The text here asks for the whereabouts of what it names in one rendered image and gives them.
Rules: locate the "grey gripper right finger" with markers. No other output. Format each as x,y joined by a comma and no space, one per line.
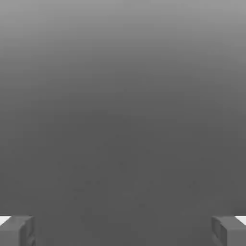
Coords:
230,232

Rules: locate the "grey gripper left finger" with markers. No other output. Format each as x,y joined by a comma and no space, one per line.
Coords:
15,232

